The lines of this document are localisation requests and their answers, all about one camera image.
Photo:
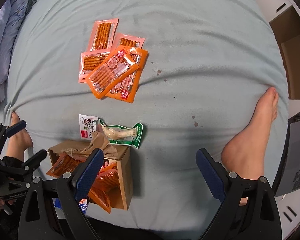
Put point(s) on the white cartoon snack packet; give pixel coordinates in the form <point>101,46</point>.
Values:
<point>87,126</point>

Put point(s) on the pink spicy strip packet left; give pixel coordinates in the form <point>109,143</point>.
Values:
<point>89,61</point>

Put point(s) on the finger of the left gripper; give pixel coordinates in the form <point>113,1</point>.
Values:
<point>34,162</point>
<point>14,129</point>

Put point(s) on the pink spicy strip packet right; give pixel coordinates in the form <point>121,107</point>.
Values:
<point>121,39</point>

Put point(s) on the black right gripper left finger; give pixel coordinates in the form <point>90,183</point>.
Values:
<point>85,174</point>

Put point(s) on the person's left foot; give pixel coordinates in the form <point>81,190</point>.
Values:
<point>18,144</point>

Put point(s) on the pink spicy strip packet upright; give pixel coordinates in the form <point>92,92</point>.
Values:
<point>102,34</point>

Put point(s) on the grey laptop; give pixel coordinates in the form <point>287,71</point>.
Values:
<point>287,178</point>

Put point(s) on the white drawer cabinet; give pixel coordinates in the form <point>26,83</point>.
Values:
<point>289,204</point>

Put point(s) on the brown cardboard box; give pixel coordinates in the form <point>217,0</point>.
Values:
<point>113,186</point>

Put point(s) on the person's foot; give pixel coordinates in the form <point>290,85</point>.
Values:
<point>244,153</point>
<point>18,144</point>

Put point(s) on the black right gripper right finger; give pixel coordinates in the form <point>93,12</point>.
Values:
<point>213,173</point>

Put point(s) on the orange spicy strip packet top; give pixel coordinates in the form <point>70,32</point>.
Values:
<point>117,66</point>

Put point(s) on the person's right foot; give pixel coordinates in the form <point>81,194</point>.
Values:
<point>244,153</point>

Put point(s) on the blue white snack bag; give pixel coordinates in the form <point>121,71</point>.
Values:
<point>72,203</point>

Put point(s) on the green chicken foot packet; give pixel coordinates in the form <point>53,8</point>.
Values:
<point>121,135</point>

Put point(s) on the orange spicy strip packet under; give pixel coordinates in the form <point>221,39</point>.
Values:
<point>127,88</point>

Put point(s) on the light blue bed sheet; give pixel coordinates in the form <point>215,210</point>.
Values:
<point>209,62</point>

